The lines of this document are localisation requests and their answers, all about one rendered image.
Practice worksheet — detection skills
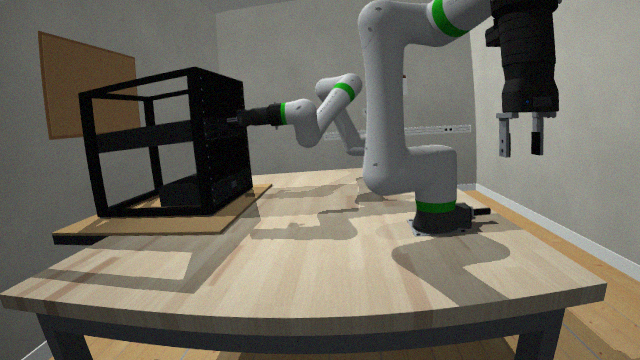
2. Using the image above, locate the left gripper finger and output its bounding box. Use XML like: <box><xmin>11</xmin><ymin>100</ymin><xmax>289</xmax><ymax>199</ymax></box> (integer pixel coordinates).
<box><xmin>496</xmin><ymin>112</ymin><xmax>519</xmax><ymax>157</ymax></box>
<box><xmin>531</xmin><ymin>112</ymin><xmax>556</xmax><ymax>155</ymax></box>

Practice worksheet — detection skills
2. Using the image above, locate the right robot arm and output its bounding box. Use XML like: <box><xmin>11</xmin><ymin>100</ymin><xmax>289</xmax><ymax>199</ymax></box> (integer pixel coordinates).
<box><xmin>280</xmin><ymin>73</ymin><xmax>366</xmax><ymax>156</ymax></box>

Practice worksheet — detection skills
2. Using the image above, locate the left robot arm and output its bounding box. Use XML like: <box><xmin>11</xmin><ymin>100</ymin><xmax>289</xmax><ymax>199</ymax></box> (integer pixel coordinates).
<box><xmin>358</xmin><ymin>0</ymin><xmax>492</xmax><ymax>234</ymax></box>

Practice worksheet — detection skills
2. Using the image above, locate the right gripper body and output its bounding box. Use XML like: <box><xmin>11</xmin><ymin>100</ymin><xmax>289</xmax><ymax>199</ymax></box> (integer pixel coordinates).
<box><xmin>237</xmin><ymin>102</ymin><xmax>283</xmax><ymax>130</ymax></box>

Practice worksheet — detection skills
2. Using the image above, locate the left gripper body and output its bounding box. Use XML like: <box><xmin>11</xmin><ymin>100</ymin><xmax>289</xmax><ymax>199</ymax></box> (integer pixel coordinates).
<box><xmin>485</xmin><ymin>0</ymin><xmax>562</xmax><ymax>113</ymax></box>

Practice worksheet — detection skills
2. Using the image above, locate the tan flat board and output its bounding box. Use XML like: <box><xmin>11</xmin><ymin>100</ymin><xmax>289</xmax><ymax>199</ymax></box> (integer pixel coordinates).
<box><xmin>52</xmin><ymin>184</ymin><xmax>272</xmax><ymax>236</ymax></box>

